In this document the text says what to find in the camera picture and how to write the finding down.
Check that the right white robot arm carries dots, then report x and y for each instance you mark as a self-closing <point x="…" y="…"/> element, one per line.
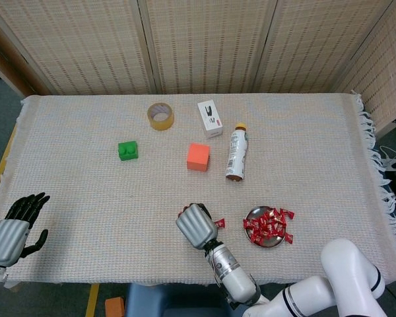
<point x="237" y="280"/>

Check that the orange foam cube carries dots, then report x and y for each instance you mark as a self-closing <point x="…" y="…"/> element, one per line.
<point x="198" y="156"/>

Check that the dark orange box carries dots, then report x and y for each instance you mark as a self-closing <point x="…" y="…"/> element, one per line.
<point x="115" y="307"/>

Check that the green toy building block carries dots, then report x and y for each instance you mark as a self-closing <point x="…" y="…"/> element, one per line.
<point x="128" y="152"/>

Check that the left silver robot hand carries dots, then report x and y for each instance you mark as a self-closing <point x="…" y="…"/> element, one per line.
<point x="6" y="242"/>

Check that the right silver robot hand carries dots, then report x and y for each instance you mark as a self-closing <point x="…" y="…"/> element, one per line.
<point x="196" y="228"/>

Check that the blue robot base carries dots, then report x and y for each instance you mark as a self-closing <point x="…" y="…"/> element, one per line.
<point x="171" y="300"/>

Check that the woven bamboo screen panel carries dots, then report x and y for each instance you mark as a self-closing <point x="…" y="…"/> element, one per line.
<point x="85" y="43"/>
<point x="316" y="43"/>
<point x="3" y="62"/>
<point x="389" y="66"/>
<point x="211" y="43"/>

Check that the white plastic clamp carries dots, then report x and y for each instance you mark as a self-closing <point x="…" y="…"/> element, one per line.
<point x="394" y="162"/>

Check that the red candy pile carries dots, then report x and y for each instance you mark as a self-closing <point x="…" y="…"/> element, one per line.
<point x="267" y="224"/>

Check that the white printed cardboard box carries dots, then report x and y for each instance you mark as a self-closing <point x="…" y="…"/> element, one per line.
<point x="209" y="115"/>

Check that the beige waffle weave tablecloth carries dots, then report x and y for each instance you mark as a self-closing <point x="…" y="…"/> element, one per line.
<point x="85" y="181"/>

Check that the white labelled drink bottle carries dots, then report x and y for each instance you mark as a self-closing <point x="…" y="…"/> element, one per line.
<point x="237" y="155"/>

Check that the yellow packing tape roll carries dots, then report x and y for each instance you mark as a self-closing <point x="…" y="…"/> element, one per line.
<point x="160" y="125"/>

